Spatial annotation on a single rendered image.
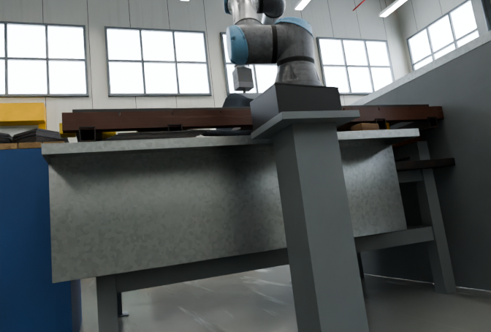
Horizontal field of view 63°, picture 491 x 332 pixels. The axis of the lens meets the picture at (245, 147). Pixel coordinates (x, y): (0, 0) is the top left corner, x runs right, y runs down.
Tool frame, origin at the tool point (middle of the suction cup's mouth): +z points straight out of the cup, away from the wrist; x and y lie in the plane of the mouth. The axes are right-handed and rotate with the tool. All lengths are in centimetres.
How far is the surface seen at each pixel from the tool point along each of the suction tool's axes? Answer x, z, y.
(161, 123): 36, 23, 53
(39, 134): 3, 18, 92
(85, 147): 53, 35, 80
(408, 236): 40, 75, -50
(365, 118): 45, 23, -33
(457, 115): 57, 25, -76
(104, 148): 54, 35, 75
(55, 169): 37, 38, 87
